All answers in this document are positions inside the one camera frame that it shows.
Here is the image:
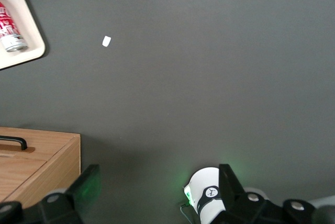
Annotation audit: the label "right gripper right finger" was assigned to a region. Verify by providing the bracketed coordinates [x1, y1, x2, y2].
[218, 163, 317, 224]

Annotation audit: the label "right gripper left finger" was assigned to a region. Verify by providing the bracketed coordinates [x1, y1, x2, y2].
[0, 164, 102, 224]

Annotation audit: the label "red coke bottle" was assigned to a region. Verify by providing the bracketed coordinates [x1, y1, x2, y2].
[0, 1, 29, 53]

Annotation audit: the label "beige plastic tray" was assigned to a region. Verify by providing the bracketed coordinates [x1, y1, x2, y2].
[0, 0, 47, 71]

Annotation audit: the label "wooden drawer cabinet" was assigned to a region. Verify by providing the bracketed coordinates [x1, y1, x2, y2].
[0, 126, 82, 209]

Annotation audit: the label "wooden lower drawer front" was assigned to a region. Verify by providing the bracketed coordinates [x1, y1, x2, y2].
[0, 127, 81, 160]

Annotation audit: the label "wooden drawer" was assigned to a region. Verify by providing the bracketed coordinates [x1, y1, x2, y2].
[0, 127, 81, 160]
[0, 155, 49, 204]

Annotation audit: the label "wooden upper drawer front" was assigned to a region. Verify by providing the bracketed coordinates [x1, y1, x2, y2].
[0, 155, 49, 204]

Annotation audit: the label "black right arm base cable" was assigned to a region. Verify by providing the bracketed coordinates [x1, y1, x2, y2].
[179, 201, 196, 221]

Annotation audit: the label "black lower drawer handle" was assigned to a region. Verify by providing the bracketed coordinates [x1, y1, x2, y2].
[0, 135, 28, 151]

